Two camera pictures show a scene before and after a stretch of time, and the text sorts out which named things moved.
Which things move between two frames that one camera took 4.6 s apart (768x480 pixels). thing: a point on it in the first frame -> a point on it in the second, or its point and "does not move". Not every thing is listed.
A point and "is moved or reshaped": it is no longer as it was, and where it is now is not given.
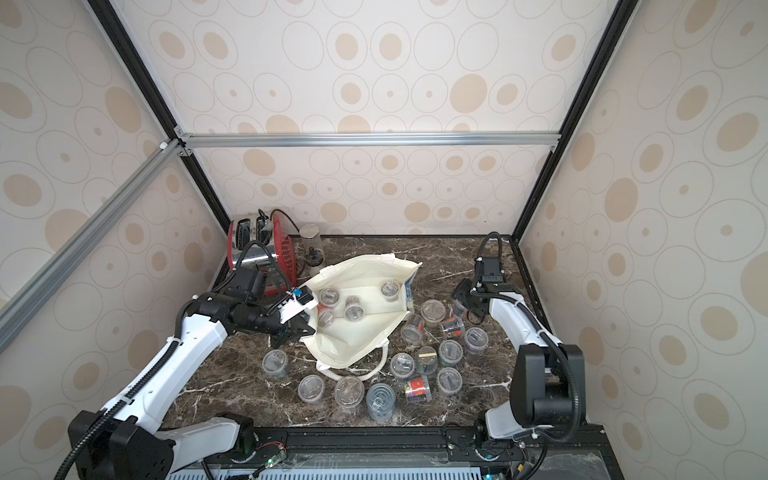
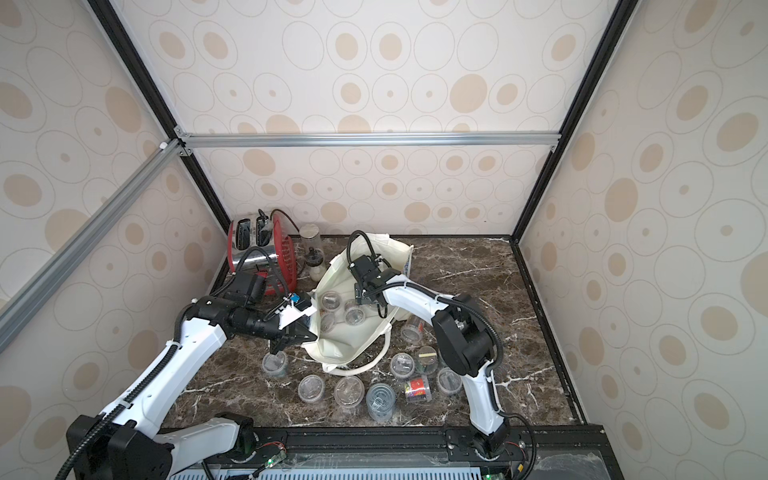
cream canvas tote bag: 361,302 is moved or reshaped
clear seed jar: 402,365 does not move
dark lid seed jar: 427,360 does not move
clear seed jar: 449,381 does not move
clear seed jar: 413,328 does not move
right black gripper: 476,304 -> 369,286
